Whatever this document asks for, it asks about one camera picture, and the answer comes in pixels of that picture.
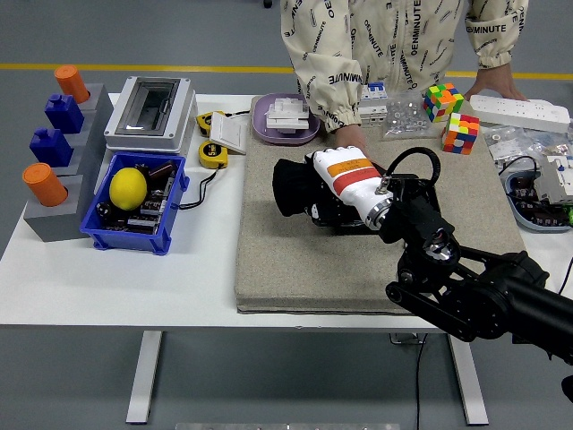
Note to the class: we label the multicolour puzzle cube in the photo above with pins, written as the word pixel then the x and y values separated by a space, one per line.
pixel 461 134
pixel 443 103

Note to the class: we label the stack of white plastic parts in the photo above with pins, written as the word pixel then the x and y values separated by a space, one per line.
pixel 286 114

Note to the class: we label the grey-brown mat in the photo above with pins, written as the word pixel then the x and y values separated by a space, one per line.
pixel 313 269

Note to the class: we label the clear bag of metal nuts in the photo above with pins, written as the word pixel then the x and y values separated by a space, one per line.
pixel 405 118

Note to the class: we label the grey stepped block holder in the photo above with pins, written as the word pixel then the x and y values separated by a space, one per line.
pixel 58 224

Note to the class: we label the white wall switch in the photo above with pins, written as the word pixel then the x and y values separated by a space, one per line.
pixel 228 134

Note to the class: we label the grey electrical enclosure box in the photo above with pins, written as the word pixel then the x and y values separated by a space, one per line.
pixel 147 107

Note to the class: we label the white and blue circuit breaker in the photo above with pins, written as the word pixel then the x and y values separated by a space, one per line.
pixel 375 112

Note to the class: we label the person's right hand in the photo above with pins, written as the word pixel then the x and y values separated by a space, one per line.
pixel 351 136

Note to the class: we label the person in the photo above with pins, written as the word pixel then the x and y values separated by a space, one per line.
pixel 394 36

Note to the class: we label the black rag with red patch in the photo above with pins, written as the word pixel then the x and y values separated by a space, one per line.
pixel 291 188

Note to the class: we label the person's right forearm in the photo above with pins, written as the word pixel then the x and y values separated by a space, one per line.
pixel 329 89

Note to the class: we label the clear bags of small parts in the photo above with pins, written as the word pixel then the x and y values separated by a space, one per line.
pixel 510 143

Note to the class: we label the purple oval dish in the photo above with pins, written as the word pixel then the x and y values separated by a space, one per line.
pixel 262 130

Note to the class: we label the yellow tape measure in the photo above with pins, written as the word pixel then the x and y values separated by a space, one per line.
pixel 203 123
pixel 212 154

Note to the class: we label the white power strip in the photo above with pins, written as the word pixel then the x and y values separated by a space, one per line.
pixel 515 109

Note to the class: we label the yellow lemon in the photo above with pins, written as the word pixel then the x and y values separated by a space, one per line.
pixel 128 189

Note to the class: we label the metal bracket under table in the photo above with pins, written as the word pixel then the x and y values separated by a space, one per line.
pixel 405 339

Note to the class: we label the white table leg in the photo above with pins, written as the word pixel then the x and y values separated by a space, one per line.
pixel 143 380
pixel 470 380

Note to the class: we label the small green part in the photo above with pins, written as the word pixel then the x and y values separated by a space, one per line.
pixel 569 215

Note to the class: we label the blue plastic block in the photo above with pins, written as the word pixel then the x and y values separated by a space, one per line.
pixel 50 148
pixel 64 114

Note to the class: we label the orange cylinder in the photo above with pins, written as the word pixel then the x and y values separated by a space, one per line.
pixel 45 184
pixel 71 83

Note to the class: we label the person's left forearm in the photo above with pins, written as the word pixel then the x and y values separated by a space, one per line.
pixel 492 45

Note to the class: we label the black glossy panel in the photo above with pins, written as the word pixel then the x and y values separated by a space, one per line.
pixel 344 227

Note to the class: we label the person's left hand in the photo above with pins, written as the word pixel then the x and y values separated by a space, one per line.
pixel 494 83

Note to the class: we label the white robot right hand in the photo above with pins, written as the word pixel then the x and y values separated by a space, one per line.
pixel 353 179

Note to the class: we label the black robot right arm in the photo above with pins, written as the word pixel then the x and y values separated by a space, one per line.
pixel 492 291

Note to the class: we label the blue plastic bin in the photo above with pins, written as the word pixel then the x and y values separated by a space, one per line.
pixel 130 244

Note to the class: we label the light blue tray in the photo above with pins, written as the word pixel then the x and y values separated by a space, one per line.
pixel 515 203

